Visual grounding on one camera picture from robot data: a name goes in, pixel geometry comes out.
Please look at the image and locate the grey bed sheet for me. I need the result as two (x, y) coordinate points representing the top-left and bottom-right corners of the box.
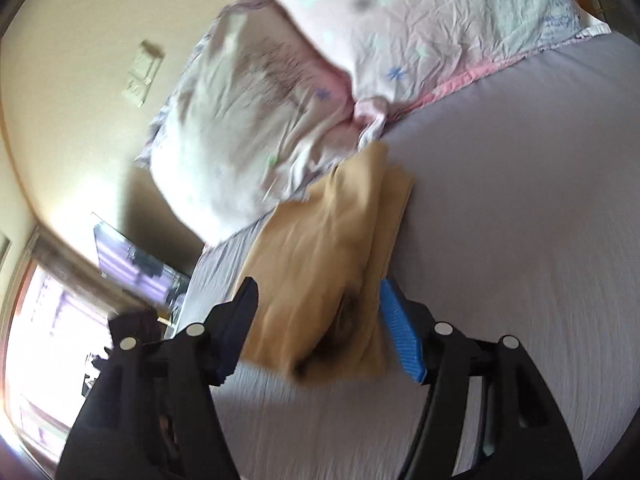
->
(175, 32), (640, 480)

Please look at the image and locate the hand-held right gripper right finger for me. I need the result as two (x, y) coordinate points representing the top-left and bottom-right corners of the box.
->
(379, 279), (584, 480)

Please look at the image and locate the wall-mounted screen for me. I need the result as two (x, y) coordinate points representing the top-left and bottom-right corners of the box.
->
(92, 212), (192, 311)

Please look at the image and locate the bright window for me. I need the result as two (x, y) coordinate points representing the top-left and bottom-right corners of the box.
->
(0, 255), (121, 466)

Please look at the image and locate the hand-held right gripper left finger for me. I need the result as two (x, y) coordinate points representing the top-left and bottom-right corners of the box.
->
(56, 276), (260, 480)

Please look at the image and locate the white wall switch panel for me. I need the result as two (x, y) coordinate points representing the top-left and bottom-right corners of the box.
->
(122, 40), (165, 108)

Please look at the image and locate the pink floral pillow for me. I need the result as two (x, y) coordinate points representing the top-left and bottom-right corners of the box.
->
(216, 0), (612, 151)

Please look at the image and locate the white floral pillow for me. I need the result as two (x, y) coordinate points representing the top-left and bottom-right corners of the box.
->
(134, 2), (361, 241)

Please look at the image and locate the tan garment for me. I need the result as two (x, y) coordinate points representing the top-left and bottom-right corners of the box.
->
(239, 140), (416, 387)

